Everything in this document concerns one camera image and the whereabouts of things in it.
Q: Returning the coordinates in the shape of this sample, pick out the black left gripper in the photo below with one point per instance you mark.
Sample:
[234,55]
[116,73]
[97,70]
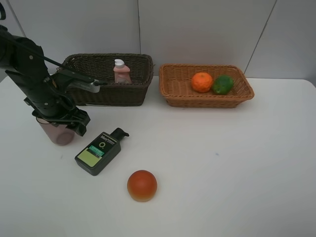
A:
[49,103]

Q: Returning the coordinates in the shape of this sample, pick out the translucent purple plastic cup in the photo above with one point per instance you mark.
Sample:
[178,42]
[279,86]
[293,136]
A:
[59,135]

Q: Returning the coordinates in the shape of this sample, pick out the black Men lotion pump bottle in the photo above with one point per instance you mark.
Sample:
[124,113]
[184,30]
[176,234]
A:
[100,152]

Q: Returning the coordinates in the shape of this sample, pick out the pink bottle white cap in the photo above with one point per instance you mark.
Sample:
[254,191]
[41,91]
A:
[122,72]

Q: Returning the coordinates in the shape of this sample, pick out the orange tangerine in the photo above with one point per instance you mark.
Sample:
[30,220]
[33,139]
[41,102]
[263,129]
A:
[202,82]

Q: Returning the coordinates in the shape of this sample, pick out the green lime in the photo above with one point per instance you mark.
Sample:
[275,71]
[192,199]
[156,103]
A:
[223,85]

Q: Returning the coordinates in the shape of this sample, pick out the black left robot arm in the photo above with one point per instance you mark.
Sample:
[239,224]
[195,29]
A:
[22,55]

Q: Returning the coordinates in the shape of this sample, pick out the dark brown wicker basket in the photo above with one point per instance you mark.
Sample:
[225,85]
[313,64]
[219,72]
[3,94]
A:
[101,66]

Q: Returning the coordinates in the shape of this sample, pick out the red orange peach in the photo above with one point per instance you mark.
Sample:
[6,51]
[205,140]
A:
[142,185]

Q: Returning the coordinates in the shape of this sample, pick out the light brown wicker basket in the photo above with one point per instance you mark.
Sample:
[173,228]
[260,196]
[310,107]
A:
[175,86]

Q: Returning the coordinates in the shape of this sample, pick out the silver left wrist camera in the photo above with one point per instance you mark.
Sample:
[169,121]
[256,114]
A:
[81,82]

